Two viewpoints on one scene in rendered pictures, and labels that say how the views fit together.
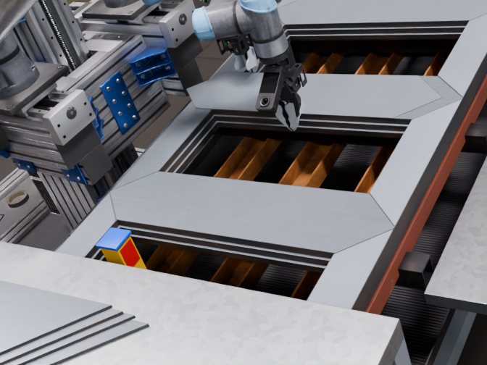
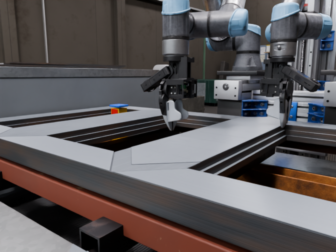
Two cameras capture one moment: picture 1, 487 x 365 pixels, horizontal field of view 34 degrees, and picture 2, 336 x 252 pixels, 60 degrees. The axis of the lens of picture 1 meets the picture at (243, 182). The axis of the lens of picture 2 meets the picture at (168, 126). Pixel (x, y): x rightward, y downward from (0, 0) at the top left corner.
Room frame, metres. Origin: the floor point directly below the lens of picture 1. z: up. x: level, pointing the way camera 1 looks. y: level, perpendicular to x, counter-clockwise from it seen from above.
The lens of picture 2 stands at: (1.55, -1.00, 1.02)
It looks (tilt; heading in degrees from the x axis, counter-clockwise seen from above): 10 degrees down; 86
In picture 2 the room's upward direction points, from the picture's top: straight up
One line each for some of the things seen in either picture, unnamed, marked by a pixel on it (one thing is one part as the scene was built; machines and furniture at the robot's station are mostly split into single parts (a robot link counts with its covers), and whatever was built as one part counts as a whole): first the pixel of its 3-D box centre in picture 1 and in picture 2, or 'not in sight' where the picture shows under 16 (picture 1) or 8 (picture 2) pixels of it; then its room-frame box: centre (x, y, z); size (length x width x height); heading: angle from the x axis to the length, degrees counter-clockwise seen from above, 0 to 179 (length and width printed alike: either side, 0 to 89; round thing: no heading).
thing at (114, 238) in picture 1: (114, 241); (118, 107); (1.42, 0.31, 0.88); 0.06 x 0.06 x 0.02; 49
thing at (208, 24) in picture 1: (220, 17); (191, 25); (1.68, -0.08, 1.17); 0.11 x 0.11 x 0.08; 67
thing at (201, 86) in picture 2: not in sight; (210, 91); (3.84, 9.74, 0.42); 2.13 x 1.95 x 0.84; 43
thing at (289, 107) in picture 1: (297, 111); (173, 116); (1.62, -0.18, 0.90); 0.06 x 0.03 x 0.09; 139
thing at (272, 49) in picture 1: (269, 43); (176, 49); (1.63, -0.17, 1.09); 0.08 x 0.08 x 0.05
